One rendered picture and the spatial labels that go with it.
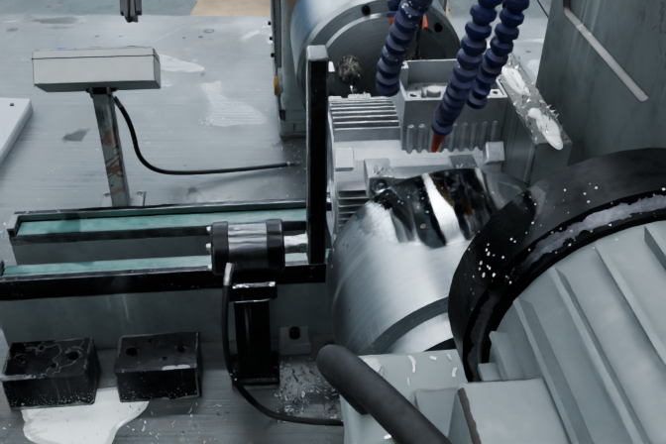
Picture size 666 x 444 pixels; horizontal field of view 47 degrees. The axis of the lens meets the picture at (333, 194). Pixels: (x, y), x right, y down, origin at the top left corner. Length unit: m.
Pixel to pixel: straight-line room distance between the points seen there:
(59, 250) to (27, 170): 0.37
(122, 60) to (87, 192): 0.30
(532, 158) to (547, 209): 0.46
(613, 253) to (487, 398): 0.09
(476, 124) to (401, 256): 0.30
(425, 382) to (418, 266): 0.13
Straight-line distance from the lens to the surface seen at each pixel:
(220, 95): 1.61
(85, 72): 1.16
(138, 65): 1.15
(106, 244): 1.09
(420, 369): 0.55
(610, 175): 0.39
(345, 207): 0.91
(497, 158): 0.92
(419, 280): 0.63
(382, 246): 0.69
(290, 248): 0.86
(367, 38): 1.13
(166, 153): 1.44
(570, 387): 0.35
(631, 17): 0.93
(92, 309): 1.03
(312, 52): 0.74
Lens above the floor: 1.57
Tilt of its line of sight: 36 degrees down
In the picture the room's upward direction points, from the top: 1 degrees clockwise
